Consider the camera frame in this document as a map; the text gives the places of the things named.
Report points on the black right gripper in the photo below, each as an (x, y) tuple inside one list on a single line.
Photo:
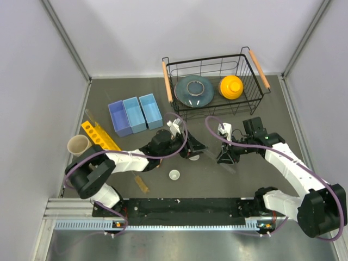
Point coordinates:
[(228, 155)]

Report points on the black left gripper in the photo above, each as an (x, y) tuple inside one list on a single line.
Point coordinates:
[(192, 147)]

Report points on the long glass test tube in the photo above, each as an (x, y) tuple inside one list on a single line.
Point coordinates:
[(227, 167)]

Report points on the short glass test tube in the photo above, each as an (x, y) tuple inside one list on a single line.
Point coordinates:
[(98, 128)]

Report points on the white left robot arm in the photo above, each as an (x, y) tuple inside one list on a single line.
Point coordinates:
[(89, 172)]

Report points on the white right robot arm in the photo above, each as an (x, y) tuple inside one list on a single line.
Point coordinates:
[(318, 208)]

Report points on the white oval dish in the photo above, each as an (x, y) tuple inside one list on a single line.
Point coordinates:
[(195, 158)]

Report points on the light blue right bin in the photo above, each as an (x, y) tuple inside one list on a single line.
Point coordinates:
[(151, 111)]

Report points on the light blue bin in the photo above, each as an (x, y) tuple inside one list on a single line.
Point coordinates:
[(135, 116), (151, 111)]

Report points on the dark blue ceramic plate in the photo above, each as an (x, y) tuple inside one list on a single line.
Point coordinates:
[(194, 91)]

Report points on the test tube brush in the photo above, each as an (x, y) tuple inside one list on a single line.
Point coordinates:
[(141, 184)]

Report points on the yellow ribbed bowl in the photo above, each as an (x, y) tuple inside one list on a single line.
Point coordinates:
[(231, 87)]

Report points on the light blue middle bin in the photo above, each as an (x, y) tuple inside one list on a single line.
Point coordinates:
[(135, 116)]

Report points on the purple plastic bin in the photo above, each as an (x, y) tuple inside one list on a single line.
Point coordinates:
[(119, 119)]

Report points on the yellow test tube rack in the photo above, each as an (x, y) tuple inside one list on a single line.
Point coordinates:
[(103, 139)]

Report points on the beige ceramic mug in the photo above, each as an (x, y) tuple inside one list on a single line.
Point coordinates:
[(78, 144)]

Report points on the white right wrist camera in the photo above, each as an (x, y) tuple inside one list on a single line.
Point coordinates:
[(225, 131)]

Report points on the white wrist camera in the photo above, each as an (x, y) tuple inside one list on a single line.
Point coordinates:
[(174, 126), (225, 131)]

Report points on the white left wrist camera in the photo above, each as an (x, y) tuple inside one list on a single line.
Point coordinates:
[(174, 126)]

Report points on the black wire basket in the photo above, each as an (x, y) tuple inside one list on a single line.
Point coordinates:
[(243, 65)]

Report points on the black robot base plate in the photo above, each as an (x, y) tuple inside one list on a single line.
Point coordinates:
[(191, 211)]

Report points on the grey slotted cable duct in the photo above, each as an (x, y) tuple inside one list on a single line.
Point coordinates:
[(110, 224)]

